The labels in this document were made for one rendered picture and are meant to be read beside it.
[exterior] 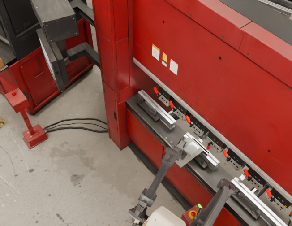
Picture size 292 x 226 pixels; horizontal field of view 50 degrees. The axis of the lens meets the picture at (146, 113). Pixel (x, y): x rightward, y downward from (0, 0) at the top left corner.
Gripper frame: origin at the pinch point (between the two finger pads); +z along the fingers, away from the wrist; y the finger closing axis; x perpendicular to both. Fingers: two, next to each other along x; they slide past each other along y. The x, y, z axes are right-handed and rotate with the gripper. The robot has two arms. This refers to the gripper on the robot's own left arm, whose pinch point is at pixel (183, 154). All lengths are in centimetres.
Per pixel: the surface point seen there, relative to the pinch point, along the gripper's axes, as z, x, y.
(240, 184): 13, -14, -48
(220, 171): 21.6, -10.5, -28.1
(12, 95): -22, 82, 170
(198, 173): 13.5, 3.4, -16.9
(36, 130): 41, 110, 166
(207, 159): 12.6, -10.5, -14.4
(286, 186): -31, -35, -74
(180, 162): -2.6, 6.3, -4.3
